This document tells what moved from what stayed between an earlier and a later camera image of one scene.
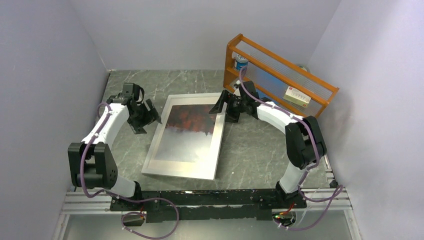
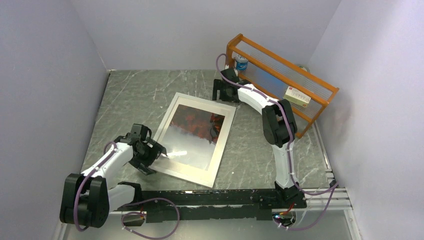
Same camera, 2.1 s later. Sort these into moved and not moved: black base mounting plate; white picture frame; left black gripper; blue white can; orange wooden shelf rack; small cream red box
Moved: left black gripper
Not moved: blue white can; white picture frame; orange wooden shelf rack; small cream red box; black base mounting plate
